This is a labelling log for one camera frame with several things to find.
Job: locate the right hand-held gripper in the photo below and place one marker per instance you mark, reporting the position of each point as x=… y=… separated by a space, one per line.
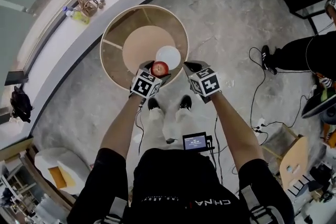
x=206 y=85

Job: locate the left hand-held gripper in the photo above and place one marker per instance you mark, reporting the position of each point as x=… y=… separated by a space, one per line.
x=144 y=86

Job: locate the red apple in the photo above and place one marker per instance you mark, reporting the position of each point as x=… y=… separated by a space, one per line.
x=160 y=68

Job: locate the white plate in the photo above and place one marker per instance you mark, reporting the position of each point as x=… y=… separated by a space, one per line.
x=169 y=56

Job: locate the person's right forearm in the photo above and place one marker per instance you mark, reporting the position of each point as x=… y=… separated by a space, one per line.
x=233 y=128

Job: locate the person's left forearm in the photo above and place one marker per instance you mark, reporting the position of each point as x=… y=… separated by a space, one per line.
x=122 y=128

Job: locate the person's left black shoe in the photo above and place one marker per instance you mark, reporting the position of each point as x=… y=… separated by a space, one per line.
x=153 y=103

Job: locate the person's black shoe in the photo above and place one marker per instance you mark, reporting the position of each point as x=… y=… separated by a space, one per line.
x=186 y=102
x=153 y=103

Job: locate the round wooden basket table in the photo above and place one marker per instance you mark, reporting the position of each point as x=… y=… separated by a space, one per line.
x=139 y=44

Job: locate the person's right black shoe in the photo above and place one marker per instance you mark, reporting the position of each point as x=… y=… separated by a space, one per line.
x=186 y=102

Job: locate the person's white trousers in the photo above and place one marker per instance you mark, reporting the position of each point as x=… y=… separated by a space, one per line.
x=157 y=123

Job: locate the small black chest monitor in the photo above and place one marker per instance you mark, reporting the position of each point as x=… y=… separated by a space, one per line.
x=194 y=141

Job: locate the white power strip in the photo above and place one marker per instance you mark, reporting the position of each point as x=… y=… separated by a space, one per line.
x=260 y=126

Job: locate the yellow drink bottle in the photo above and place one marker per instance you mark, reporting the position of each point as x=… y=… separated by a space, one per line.
x=80 y=17

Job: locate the clear white-capped bottle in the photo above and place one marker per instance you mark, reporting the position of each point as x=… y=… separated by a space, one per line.
x=68 y=11

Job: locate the person's black shirt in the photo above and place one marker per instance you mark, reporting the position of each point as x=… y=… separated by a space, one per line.
x=181 y=186

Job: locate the white armchair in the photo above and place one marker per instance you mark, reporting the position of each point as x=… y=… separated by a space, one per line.
x=68 y=162

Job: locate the small blue item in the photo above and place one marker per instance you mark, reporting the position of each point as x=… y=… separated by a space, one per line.
x=289 y=168

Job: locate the wooden side table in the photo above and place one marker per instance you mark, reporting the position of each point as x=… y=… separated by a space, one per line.
x=296 y=162

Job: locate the black bag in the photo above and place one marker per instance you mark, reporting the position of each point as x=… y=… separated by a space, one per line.
x=20 y=105

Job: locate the orange sofa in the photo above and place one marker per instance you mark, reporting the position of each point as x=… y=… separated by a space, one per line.
x=329 y=136

